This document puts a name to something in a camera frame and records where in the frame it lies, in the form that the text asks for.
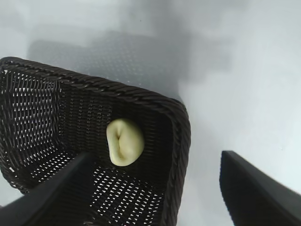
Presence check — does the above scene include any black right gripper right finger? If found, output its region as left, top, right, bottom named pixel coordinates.
left=219, top=150, right=301, bottom=226

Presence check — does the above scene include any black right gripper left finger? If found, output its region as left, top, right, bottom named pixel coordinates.
left=0, top=152, right=95, bottom=226

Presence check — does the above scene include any pale yellow egg yolk pastry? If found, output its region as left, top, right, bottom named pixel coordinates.
left=106, top=118, right=145, bottom=167

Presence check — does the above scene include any dark brown woven basket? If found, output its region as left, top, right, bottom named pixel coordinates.
left=0, top=56, right=191, bottom=226

